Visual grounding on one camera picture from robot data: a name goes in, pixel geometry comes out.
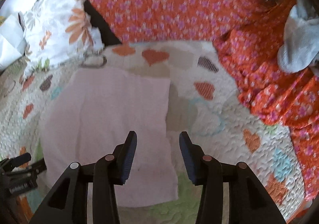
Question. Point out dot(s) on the red floral pillow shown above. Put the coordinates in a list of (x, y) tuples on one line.
[(134, 21)]

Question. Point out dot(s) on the red floral cloth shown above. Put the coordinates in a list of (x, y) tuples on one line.
[(250, 35)]

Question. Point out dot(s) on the quilted heart pattern bedspread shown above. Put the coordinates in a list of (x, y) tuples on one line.
[(202, 101)]

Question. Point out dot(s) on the grey white garment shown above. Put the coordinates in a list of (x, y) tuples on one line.
[(300, 48)]

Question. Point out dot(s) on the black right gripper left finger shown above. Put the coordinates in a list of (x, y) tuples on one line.
[(67, 201)]

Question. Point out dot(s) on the white floral pillow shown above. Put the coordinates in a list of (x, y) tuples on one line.
[(57, 31)]

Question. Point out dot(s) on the pale pink baby garment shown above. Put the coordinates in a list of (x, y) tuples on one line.
[(94, 113)]

